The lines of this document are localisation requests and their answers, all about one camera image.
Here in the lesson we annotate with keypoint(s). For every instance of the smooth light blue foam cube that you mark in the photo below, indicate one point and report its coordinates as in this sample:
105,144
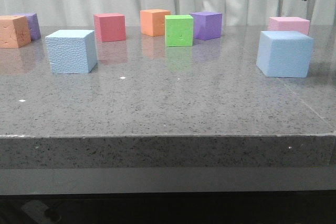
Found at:
284,54

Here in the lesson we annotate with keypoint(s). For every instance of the textured light blue foam cube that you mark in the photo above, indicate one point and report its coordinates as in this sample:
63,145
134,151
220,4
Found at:
72,51

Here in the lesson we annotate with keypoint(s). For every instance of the pink foam cube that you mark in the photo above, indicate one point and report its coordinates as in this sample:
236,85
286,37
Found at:
289,24

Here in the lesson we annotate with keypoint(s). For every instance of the purple foam cube right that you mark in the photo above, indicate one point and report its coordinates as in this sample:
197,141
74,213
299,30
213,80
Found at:
207,25

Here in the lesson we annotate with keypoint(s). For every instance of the purple foam cube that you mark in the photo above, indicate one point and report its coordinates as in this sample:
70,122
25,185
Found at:
33,25
207,25

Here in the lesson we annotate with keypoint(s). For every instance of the green foam cube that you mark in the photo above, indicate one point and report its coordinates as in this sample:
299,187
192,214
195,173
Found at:
179,30

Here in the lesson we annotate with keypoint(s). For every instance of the orange foam cube centre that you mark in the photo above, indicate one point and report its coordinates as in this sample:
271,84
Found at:
153,21

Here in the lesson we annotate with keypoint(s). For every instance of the red foam cube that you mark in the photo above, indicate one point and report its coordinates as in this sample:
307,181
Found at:
110,27

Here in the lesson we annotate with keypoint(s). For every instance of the purple foam cube left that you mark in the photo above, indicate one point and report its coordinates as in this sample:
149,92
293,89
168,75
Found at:
33,25

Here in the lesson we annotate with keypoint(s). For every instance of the dented orange foam cube left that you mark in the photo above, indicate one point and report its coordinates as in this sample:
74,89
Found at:
14,31

